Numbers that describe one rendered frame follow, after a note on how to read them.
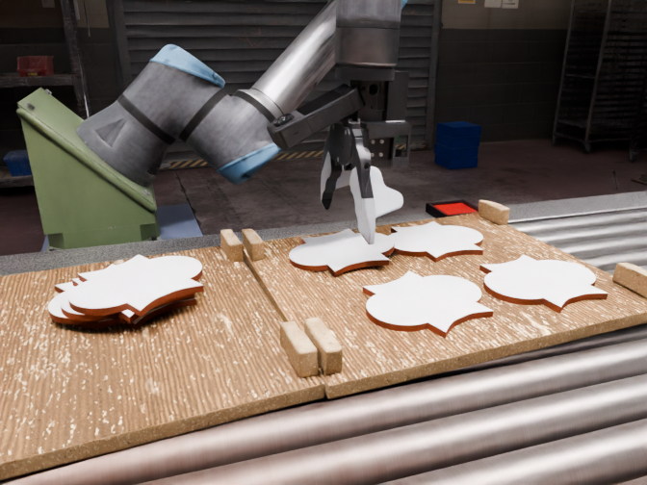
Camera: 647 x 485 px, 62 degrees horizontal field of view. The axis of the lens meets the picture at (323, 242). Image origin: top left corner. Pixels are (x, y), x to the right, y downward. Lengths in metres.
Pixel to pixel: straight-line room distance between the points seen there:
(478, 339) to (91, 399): 0.35
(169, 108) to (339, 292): 0.48
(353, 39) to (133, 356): 0.41
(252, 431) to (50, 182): 0.60
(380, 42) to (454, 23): 5.56
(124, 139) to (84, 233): 0.17
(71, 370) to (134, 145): 0.51
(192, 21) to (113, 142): 4.29
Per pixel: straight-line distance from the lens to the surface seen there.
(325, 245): 0.72
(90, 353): 0.55
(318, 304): 0.59
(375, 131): 0.65
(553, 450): 0.47
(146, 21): 5.18
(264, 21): 5.36
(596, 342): 0.65
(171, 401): 0.47
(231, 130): 0.95
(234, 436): 0.46
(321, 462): 0.43
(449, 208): 0.96
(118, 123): 0.97
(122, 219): 0.95
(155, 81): 0.97
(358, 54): 0.64
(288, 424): 0.46
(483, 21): 6.39
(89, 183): 0.93
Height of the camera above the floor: 1.22
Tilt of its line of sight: 21 degrees down
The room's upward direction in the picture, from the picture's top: straight up
